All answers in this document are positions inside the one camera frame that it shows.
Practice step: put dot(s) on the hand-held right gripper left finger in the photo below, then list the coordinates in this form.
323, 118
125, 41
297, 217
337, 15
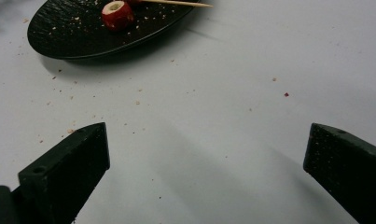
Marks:
64, 174

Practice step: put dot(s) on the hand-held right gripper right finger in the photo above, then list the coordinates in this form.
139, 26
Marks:
347, 168

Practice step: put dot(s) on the black textured plate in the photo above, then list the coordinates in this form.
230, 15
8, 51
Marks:
67, 31

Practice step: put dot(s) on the red cored hawthorn fruit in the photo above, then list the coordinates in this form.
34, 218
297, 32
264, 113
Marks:
117, 18

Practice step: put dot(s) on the thin wooden skewer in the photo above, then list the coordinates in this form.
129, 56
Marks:
182, 3

